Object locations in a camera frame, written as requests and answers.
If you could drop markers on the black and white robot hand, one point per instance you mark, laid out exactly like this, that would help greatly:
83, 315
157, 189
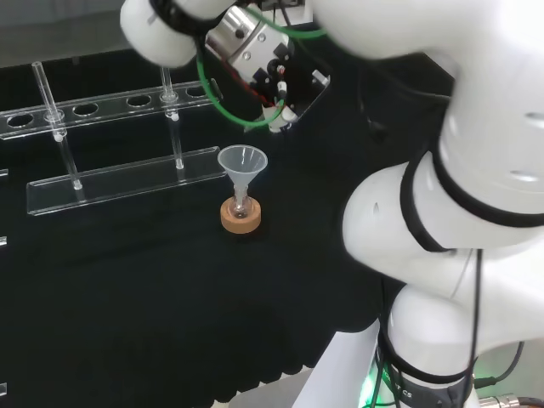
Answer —
280, 93

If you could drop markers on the translucent plastic funnel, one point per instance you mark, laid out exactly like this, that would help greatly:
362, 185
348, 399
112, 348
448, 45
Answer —
242, 163

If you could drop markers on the small round-bottom glass flask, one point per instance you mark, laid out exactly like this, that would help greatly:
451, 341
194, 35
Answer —
241, 210

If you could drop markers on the clear acrylic funnel stand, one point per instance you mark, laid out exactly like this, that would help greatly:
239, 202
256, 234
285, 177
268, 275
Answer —
127, 178

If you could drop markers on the black bench cloth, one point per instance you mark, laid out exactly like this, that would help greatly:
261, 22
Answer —
127, 297

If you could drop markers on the pale board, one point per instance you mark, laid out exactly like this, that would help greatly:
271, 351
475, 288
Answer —
331, 374

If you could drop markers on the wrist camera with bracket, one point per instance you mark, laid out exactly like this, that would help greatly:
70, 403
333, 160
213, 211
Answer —
316, 89

